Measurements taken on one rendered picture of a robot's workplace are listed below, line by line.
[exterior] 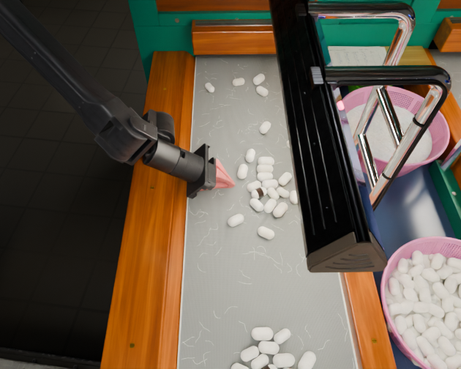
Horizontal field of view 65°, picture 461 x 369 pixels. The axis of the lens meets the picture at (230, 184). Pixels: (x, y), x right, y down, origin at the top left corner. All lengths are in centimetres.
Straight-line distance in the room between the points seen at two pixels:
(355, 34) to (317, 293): 74
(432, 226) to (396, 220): 8
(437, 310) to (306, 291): 23
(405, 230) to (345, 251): 56
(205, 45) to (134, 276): 63
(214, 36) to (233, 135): 28
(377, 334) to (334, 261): 34
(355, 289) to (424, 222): 30
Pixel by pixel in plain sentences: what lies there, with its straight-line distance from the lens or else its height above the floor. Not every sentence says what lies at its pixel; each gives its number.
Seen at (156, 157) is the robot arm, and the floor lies 89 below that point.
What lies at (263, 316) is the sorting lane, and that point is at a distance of 69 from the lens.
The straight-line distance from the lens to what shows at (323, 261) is 37.
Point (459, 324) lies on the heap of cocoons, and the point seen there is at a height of 73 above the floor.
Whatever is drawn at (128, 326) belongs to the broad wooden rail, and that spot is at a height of 77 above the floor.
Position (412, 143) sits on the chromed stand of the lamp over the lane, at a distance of 61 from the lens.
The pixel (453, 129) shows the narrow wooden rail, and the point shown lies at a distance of 103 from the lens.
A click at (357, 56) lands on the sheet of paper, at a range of 113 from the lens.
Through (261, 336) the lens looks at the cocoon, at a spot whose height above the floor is 76.
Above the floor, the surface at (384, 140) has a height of 73.
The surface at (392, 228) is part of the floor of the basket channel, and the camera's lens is 90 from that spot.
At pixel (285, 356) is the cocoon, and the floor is 76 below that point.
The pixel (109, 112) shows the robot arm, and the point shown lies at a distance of 65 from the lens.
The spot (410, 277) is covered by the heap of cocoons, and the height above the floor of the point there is 73.
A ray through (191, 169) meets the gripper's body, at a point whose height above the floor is 85.
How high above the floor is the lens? 141
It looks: 55 degrees down
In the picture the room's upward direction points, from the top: straight up
